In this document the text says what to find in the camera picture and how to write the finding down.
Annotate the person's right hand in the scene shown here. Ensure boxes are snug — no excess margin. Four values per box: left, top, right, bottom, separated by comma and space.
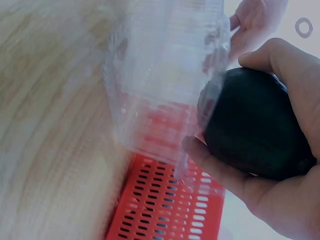
181, 37, 320, 240

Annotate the person's left hand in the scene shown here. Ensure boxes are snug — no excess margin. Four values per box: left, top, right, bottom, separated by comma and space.
228, 0, 289, 62

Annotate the clear plastic bag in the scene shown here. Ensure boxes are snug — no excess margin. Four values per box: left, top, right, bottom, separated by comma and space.
103, 0, 232, 198

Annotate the dark green round fruit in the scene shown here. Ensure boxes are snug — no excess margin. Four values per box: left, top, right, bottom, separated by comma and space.
196, 66, 318, 181

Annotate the red slotted plastic basket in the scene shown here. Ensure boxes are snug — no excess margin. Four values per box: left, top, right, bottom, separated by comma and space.
104, 102, 226, 240

